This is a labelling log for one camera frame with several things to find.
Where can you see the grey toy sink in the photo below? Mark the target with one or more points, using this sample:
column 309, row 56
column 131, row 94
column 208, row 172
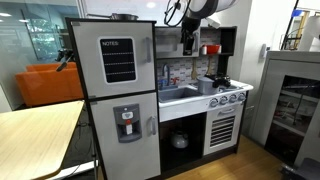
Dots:
column 176, row 94

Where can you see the white toy oven door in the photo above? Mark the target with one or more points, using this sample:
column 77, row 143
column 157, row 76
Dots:
column 213, row 115

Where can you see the grey toy faucet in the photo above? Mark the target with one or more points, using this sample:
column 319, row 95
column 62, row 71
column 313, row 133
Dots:
column 167, row 71

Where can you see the grey pot with black lid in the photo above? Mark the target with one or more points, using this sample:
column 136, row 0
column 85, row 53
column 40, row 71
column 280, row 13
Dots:
column 226, row 81

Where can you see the light wooden desk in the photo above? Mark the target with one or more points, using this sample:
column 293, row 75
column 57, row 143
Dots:
column 30, row 140

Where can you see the wooden slotted turner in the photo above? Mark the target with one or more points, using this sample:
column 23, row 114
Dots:
column 209, row 68

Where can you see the red plastic bowl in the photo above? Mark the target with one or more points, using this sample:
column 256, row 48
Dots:
column 212, row 49

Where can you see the black tripod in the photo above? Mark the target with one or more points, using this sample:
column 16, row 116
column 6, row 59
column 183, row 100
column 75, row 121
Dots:
column 65, row 56

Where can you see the white roll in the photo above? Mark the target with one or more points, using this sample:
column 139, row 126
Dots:
column 310, row 33

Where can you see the white shaker orange cap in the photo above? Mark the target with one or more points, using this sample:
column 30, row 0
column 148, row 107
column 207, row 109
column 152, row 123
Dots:
column 203, row 50

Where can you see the grey fridge door with dispenser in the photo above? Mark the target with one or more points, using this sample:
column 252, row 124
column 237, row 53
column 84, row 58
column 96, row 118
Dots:
column 106, row 150

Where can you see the grey stove knob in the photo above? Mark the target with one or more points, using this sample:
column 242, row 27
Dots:
column 223, row 100
column 213, row 102
column 241, row 96
column 232, row 98

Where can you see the white glossy board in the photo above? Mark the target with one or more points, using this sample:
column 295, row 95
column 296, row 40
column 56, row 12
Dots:
column 133, row 6

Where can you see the white toy microwave door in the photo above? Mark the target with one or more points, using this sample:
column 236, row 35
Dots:
column 168, row 43

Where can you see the black pot in oven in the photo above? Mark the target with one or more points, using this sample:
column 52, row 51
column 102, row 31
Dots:
column 180, row 140

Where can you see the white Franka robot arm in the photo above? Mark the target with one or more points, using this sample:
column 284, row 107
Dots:
column 213, row 6

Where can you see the white wall box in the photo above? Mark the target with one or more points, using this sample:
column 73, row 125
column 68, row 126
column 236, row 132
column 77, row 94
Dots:
column 264, row 50

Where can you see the grey glass-front cabinet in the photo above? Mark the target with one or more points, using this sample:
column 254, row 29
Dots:
column 270, row 100

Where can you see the orange sofa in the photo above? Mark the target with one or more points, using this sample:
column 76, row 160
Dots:
column 46, row 88

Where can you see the black frying pan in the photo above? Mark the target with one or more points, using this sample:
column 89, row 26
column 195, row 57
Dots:
column 123, row 16

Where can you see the grey stovetop panel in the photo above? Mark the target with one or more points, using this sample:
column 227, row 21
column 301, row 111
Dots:
column 233, row 88

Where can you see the wooden spatula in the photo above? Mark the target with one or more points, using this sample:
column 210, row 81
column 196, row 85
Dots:
column 194, row 73

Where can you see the dark grey stool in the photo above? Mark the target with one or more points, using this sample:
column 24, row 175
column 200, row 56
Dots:
column 303, row 170

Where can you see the black white toy kitchen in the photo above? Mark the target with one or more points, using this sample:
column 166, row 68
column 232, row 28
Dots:
column 181, row 111

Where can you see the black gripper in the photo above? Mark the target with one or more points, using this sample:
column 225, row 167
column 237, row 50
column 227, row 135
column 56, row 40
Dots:
column 190, row 25

